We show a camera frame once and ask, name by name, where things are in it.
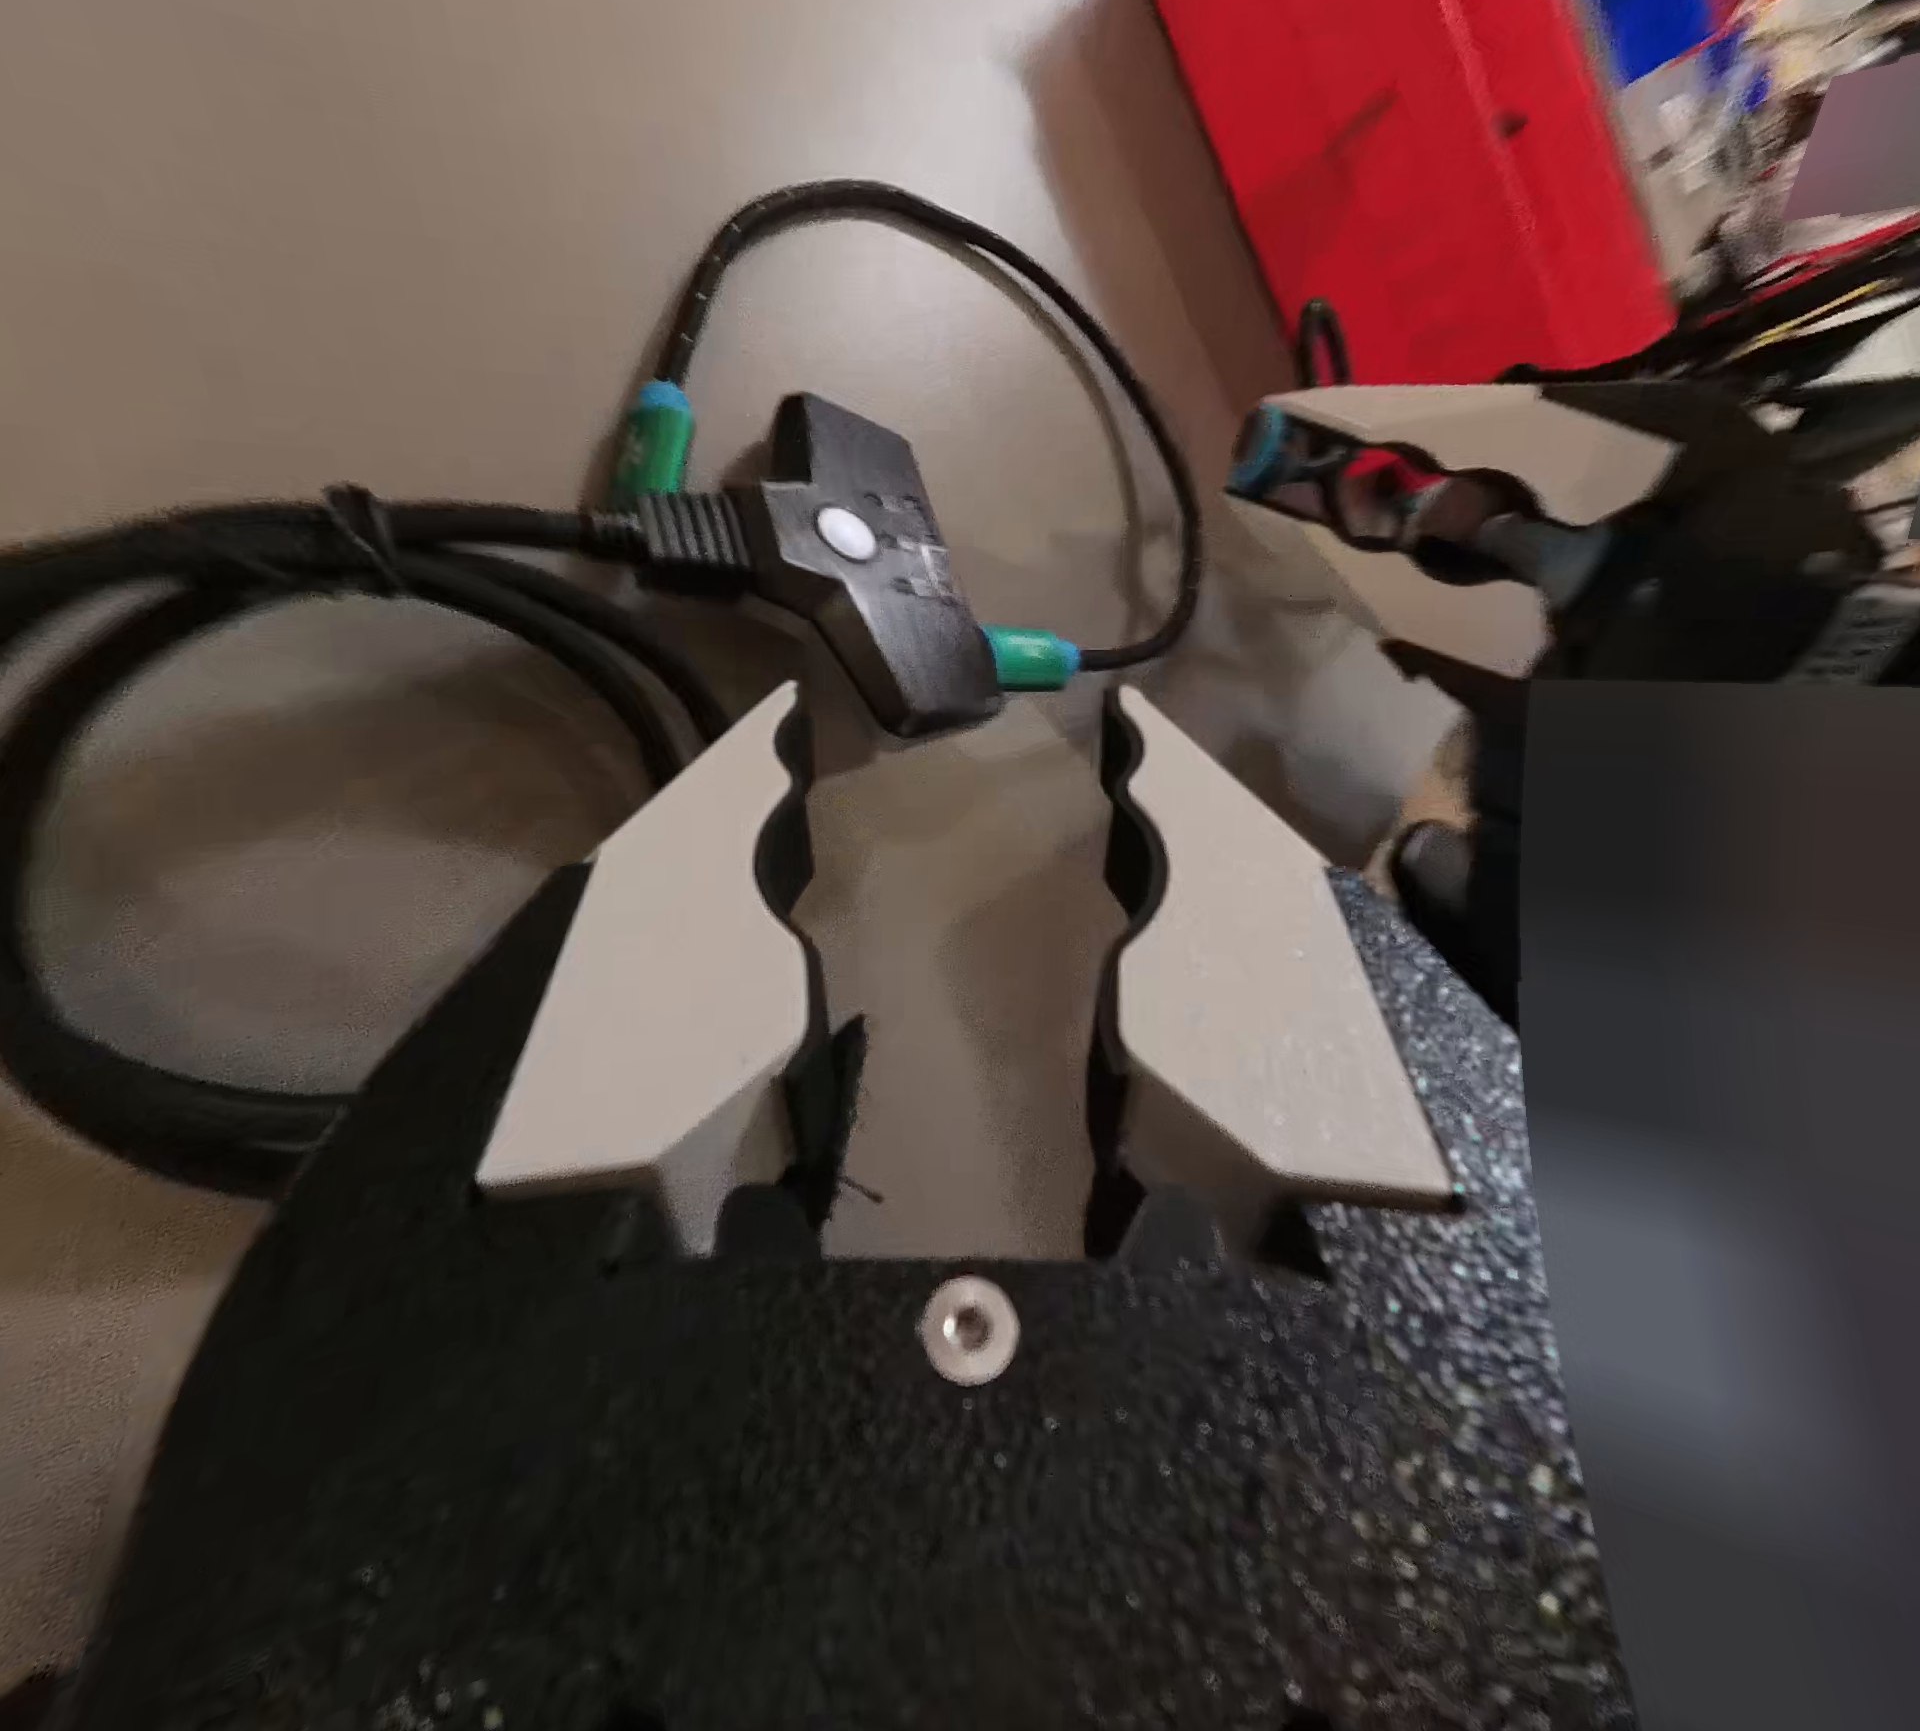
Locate red plastic bin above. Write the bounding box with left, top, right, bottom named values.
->
left=1138, top=0, right=1680, bottom=389

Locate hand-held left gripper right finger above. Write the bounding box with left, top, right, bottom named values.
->
left=1086, top=682, right=1463, bottom=1259

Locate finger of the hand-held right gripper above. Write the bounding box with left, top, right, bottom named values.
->
left=1222, top=488, right=1561, bottom=682
left=1237, top=382, right=1680, bottom=526

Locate thick black switch cable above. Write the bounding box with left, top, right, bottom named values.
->
left=0, top=480, right=773, bottom=1204

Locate black hdmi switch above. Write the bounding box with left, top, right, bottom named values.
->
left=760, top=389, right=1010, bottom=740

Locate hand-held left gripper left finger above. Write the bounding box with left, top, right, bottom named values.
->
left=480, top=682, right=827, bottom=1259

